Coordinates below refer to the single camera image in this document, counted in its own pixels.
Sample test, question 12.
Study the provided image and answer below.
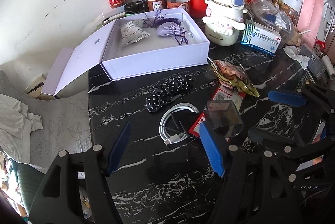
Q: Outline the clear grey plastic cup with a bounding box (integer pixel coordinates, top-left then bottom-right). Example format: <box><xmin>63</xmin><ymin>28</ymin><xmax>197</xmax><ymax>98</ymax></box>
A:
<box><xmin>204</xmin><ymin>100</ymin><xmax>244</xmax><ymax>138</ymax></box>

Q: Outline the green brown snack packet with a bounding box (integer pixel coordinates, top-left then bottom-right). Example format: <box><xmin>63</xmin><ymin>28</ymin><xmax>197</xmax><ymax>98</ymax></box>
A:
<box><xmin>207</xmin><ymin>58</ymin><xmax>259</xmax><ymax>98</ymax></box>

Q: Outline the red white snack bar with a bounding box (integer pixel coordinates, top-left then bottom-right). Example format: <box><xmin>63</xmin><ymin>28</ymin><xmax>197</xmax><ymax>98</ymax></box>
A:
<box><xmin>188</xmin><ymin>86</ymin><xmax>246</xmax><ymax>138</ymax></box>

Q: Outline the white usb cable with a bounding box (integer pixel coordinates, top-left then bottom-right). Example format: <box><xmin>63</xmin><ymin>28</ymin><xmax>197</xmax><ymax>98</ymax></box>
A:
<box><xmin>158</xmin><ymin>102</ymin><xmax>200</xmax><ymax>146</ymax></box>

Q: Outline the black polka dot scrunchie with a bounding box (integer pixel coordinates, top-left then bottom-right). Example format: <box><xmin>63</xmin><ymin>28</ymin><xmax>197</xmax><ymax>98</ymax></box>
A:
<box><xmin>144</xmin><ymin>74</ymin><xmax>193</xmax><ymax>113</ymax></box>

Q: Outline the lavender drawstring sachet pouch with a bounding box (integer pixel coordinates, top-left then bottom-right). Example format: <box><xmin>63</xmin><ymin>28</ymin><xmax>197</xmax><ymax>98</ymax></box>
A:
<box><xmin>142</xmin><ymin>10</ymin><xmax>189</xmax><ymax>46</ymax></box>

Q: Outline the white printed snack packet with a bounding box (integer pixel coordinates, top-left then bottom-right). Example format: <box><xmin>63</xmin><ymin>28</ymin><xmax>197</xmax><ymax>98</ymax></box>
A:
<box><xmin>120</xmin><ymin>20</ymin><xmax>151</xmax><ymax>47</ymax></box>

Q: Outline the crumpled white tissue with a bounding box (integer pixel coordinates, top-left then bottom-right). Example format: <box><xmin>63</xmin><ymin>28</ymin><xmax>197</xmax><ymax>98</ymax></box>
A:
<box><xmin>283</xmin><ymin>46</ymin><xmax>310</xmax><ymax>70</ymax></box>

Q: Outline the grey leaf pattern cushion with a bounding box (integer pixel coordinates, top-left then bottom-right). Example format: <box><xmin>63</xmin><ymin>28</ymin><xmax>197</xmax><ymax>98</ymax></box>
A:
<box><xmin>1</xmin><ymin>71</ymin><xmax>92</xmax><ymax>173</ymax></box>

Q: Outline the blue white medicine box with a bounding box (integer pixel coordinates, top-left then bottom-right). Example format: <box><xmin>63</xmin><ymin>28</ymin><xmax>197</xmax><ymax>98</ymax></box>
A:
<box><xmin>241</xmin><ymin>19</ymin><xmax>282</xmax><ymax>56</ymax></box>

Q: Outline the pink paper bag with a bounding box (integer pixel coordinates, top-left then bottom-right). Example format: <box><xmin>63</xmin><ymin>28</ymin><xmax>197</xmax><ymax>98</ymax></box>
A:
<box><xmin>296</xmin><ymin>0</ymin><xmax>324</xmax><ymax>48</ymax></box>

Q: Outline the clear plastic bag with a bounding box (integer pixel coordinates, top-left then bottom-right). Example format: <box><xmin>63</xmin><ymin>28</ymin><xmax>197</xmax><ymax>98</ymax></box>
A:
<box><xmin>248</xmin><ymin>0</ymin><xmax>295</xmax><ymax>48</ymax></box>

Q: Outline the cream cinnamoroll electric cooker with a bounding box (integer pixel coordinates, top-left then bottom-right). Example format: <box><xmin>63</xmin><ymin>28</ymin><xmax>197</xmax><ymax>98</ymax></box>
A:
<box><xmin>202</xmin><ymin>0</ymin><xmax>247</xmax><ymax>46</ymax></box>

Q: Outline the white open gift box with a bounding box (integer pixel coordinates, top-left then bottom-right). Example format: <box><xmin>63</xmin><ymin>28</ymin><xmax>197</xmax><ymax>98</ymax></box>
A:
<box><xmin>42</xmin><ymin>8</ymin><xmax>210</xmax><ymax>95</ymax></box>

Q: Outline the dark green glass jar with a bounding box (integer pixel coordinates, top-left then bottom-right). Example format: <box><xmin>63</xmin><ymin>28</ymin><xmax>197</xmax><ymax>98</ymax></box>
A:
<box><xmin>124</xmin><ymin>1</ymin><xmax>145</xmax><ymax>17</ymax></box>

